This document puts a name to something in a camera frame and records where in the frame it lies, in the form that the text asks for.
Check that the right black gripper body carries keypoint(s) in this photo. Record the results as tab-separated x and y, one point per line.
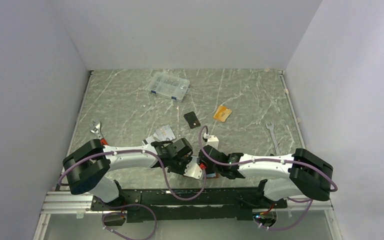
209	169

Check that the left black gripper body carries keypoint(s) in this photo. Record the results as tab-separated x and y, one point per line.
179	164

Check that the silver credit card stack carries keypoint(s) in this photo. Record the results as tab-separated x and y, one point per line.
164	133

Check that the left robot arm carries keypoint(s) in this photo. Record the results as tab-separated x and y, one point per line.
86	167

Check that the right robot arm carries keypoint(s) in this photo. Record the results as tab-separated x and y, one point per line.
283	176

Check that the black credit card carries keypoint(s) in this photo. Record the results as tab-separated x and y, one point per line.
192	120

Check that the orange credit card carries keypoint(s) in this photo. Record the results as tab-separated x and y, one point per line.
222	113

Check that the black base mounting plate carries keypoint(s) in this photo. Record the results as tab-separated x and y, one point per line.
213	203

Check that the silver open-end wrench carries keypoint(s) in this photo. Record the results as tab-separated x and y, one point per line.
271	127

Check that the clear plastic screw box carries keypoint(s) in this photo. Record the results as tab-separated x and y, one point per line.
168	86

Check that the red adjustable wrench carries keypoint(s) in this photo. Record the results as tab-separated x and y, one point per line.
95	128

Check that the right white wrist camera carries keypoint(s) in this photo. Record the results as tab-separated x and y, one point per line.
211	140

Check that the aluminium frame rail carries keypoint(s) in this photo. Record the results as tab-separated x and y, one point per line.
61	203

